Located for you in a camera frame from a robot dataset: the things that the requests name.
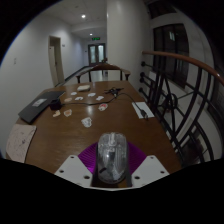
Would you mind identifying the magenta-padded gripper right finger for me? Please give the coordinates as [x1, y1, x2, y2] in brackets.
[126, 141, 171, 188]

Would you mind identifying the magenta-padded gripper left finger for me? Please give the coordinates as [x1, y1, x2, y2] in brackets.
[54, 142, 99, 188]

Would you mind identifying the transparent computer mouse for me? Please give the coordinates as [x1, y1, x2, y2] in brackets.
[96, 131, 129, 186]

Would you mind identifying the white marble-print mouse pad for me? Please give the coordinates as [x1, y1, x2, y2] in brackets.
[5, 123, 38, 164]

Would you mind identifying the white grey sticker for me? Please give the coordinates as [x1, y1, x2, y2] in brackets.
[80, 116, 94, 129]

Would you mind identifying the black charger block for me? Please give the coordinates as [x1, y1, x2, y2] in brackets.
[49, 98, 64, 112]

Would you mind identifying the white and red sticker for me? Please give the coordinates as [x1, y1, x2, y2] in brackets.
[97, 102, 110, 112]

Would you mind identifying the black closed laptop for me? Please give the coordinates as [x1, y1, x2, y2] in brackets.
[17, 90, 67, 125]

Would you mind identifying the small white box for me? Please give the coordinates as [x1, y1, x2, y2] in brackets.
[76, 84, 92, 93]

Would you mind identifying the dark wooden chair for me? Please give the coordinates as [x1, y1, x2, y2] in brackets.
[75, 62, 132, 85]

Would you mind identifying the pale side door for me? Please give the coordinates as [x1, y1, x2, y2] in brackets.
[47, 35, 66, 88]

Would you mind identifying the black railing with wooden handrail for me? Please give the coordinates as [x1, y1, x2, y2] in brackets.
[138, 49, 224, 168]

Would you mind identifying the glass double door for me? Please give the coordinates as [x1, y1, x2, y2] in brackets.
[87, 42, 107, 66]

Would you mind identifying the dark framed window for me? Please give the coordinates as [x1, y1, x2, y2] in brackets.
[152, 22, 190, 90]

